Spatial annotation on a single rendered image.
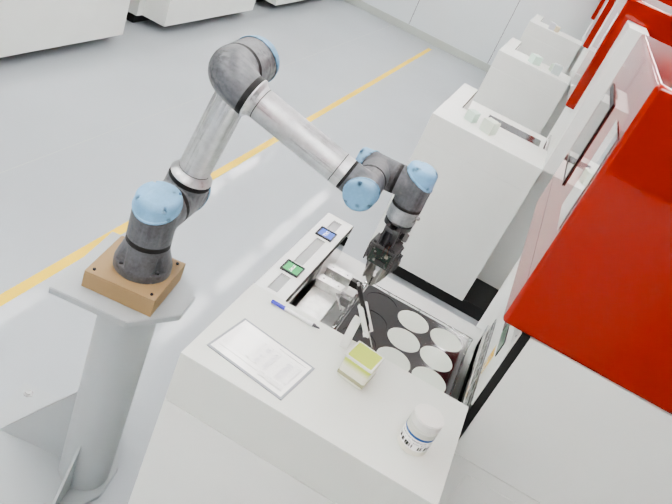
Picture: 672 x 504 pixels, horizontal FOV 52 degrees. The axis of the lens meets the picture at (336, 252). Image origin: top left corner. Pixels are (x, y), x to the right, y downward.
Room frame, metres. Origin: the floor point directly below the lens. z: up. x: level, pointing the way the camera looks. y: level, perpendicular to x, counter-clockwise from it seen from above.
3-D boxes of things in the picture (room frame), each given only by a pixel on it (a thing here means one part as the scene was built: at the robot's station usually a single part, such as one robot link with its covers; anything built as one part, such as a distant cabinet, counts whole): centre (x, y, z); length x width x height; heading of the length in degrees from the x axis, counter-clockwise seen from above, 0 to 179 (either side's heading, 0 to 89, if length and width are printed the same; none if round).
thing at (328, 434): (1.22, -0.12, 0.89); 0.62 x 0.35 x 0.14; 81
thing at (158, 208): (1.43, 0.45, 1.04); 0.13 x 0.12 x 0.14; 176
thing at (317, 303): (1.61, -0.01, 0.87); 0.36 x 0.08 x 0.03; 171
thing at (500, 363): (1.75, -0.53, 1.02); 0.81 x 0.03 x 0.40; 171
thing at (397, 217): (1.51, -0.11, 1.29); 0.08 x 0.08 x 0.05
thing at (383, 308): (1.59, -0.28, 0.90); 0.34 x 0.34 x 0.01; 81
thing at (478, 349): (1.57, -0.49, 0.89); 0.44 x 0.02 x 0.10; 171
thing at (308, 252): (1.71, 0.07, 0.89); 0.55 x 0.09 x 0.14; 171
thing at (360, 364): (1.27, -0.16, 1.00); 0.07 x 0.07 x 0.07; 73
